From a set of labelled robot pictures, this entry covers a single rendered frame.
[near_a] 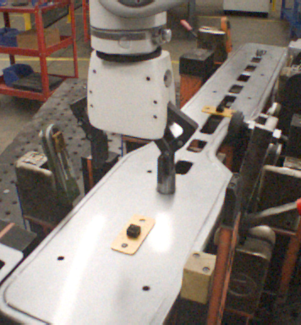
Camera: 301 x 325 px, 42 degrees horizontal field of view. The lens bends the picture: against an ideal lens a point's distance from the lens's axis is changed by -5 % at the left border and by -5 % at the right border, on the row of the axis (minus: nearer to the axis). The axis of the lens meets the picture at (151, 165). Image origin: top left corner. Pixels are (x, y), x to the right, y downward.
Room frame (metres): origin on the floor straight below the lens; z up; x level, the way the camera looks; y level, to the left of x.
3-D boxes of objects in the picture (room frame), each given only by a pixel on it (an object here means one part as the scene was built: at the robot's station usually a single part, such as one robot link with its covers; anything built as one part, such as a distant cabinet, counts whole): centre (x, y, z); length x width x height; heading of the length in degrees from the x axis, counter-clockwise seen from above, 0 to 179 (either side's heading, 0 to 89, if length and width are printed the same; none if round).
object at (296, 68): (0.71, -0.31, 0.94); 0.18 x 0.13 x 0.49; 156
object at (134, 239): (0.46, 0.03, 1.01); 0.08 x 0.04 x 0.01; 156
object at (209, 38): (1.49, -0.22, 0.88); 0.15 x 0.11 x 0.36; 66
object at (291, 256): (0.59, -0.27, 0.91); 0.07 x 0.05 x 0.42; 66
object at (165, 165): (0.43, -0.03, 1.14); 0.03 x 0.03 x 0.07; 66
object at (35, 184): (0.59, 0.19, 0.87); 0.12 x 0.09 x 0.35; 66
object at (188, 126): (0.44, -0.02, 1.19); 0.08 x 0.01 x 0.06; 66
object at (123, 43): (0.45, 0.02, 1.29); 0.09 x 0.08 x 0.03; 66
